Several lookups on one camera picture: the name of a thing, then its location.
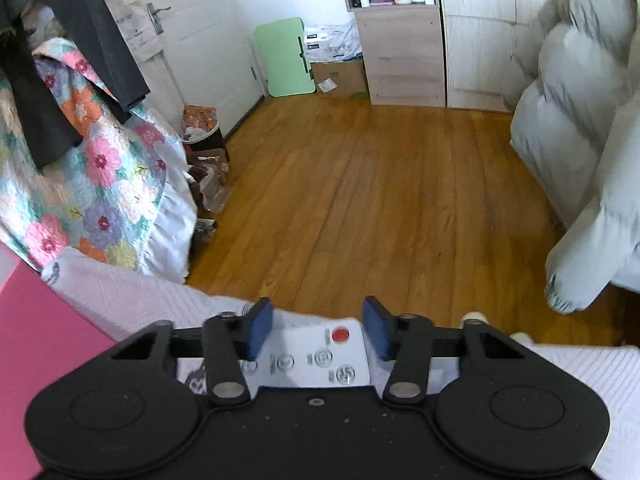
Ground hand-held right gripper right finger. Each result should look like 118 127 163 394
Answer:
362 296 532 405

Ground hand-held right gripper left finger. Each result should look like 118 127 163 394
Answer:
106 297 275 406

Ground white remote with red button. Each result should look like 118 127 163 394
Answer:
239 317 372 389

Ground pink cardboard box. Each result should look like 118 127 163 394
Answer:
0 247 119 480

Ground brown paper bag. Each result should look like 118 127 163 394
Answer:
187 147 236 214

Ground white printed tablecloth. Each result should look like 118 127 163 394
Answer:
40 247 640 480

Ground full trash bin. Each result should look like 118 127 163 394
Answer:
182 104 224 147

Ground floral quilt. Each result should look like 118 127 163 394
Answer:
0 37 199 284

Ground brown cardboard box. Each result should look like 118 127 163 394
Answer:
310 57 371 100

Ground green folding table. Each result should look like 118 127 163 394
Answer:
253 17 317 99

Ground white blue packet bundle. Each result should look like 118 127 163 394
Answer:
302 22 364 64

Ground grey puffer jacket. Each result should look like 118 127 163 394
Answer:
509 0 640 316

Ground light wooden wardrobe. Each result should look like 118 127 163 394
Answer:
434 0 567 114

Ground white door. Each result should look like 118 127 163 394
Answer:
97 0 267 142

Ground black hanging garments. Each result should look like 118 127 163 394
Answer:
0 0 152 171

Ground metal door handle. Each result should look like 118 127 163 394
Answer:
145 2 172 36

